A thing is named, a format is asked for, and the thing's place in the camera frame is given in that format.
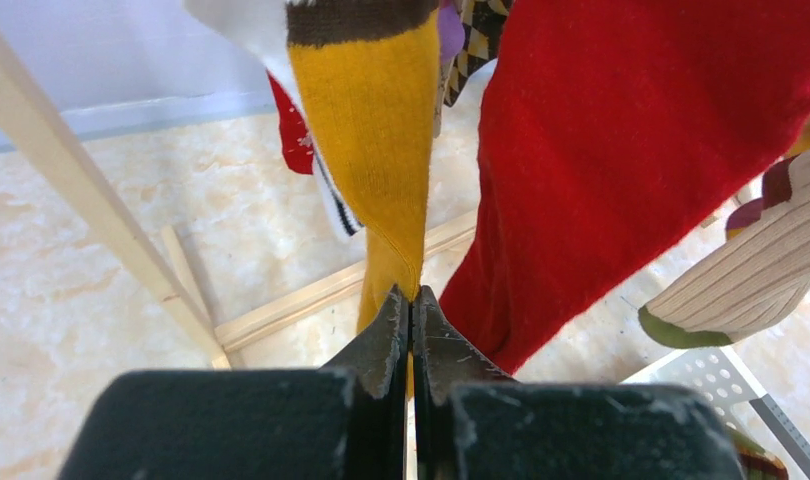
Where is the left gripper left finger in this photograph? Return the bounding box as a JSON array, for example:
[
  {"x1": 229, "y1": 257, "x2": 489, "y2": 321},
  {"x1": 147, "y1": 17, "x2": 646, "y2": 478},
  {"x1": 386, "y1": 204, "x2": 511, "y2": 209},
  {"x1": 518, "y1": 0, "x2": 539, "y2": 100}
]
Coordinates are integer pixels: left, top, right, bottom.
[{"x1": 59, "y1": 290, "x2": 409, "y2": 479}]

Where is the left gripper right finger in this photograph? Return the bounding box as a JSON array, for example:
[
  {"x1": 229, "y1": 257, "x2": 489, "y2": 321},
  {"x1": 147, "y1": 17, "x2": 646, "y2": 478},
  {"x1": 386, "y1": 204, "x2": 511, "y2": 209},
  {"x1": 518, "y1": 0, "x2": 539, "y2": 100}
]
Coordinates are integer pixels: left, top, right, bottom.
[{"x1": 411, "y1": 287, "x2": 744, "y2": 479}]

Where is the white perforated plastic basket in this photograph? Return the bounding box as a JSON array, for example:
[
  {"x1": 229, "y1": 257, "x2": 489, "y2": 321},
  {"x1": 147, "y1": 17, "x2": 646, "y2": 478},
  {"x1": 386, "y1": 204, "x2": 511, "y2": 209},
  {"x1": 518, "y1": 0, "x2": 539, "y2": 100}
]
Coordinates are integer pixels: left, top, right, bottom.
[{"x1": 625, "y1": 346, "x2": 810, "y2": 479}]

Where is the mustard yellow sock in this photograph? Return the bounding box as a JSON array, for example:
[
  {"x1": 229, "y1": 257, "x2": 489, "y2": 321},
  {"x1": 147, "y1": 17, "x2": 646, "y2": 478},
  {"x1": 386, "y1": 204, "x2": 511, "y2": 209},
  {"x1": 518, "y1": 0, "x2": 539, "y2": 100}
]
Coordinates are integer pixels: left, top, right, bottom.
[{"x1": 285, "y1": 0, "x2": 443, "y2": 399}]

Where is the brown yellow argyle sock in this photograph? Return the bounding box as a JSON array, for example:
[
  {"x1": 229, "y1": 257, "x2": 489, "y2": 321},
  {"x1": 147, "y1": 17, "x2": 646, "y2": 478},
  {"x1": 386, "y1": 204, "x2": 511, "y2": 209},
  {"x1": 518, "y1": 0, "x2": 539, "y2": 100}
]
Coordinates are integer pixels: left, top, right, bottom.
[{"x1": 443, "y1": 0, "x2": 513, "y2": 107}]

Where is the white cream sock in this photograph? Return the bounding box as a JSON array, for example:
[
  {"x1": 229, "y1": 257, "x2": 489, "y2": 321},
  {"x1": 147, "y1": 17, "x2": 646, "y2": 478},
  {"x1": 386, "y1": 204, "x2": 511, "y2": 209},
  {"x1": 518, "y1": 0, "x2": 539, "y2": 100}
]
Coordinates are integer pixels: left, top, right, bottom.
[{"x1": 182, "y1": 0, "x2": 365, "y2": 241}]

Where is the red snowflake sock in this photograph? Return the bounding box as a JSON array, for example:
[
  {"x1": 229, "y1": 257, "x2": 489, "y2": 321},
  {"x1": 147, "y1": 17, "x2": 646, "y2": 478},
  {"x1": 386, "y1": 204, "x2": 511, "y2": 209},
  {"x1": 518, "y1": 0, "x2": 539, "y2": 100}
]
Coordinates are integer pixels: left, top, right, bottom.
[{"x1": 440, "y1": 1, "x2": 810, "y2": 373}]

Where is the beige striped ribbed sock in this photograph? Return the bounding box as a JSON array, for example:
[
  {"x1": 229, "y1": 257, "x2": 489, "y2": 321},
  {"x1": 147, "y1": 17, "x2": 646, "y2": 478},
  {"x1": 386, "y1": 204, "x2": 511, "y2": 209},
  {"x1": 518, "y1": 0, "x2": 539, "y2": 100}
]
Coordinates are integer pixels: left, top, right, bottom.
[{"x1": 638, "y1": 150, "x2": 810, "y2": 349}]

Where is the wooden rack frame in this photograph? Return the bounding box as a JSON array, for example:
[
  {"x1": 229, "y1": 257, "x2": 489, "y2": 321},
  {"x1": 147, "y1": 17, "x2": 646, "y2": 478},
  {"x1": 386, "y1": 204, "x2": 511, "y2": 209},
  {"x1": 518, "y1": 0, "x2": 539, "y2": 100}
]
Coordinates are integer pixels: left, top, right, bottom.
[{"x1": 0, "y1": 9, "x2": 479, "y2": 371}]

